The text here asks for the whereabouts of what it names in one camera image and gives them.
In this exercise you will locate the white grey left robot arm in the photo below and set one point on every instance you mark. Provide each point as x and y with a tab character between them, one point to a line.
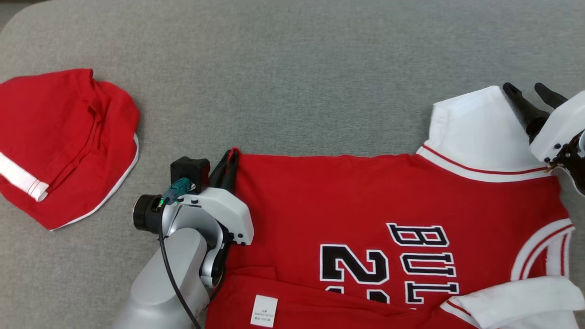
160	283

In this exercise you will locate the red white basketball shorts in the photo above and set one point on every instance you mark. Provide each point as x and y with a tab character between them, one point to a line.
59	137

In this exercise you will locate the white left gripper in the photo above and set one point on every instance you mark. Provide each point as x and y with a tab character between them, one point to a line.
228	210

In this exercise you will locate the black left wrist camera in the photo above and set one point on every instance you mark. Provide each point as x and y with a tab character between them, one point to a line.
189	171

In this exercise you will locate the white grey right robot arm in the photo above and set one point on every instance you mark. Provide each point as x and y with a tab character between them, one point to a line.
577	164

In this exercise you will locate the red white basketball jersey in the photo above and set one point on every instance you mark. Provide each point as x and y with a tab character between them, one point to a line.
320	205

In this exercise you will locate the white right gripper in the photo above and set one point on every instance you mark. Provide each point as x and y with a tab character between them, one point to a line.
560	130

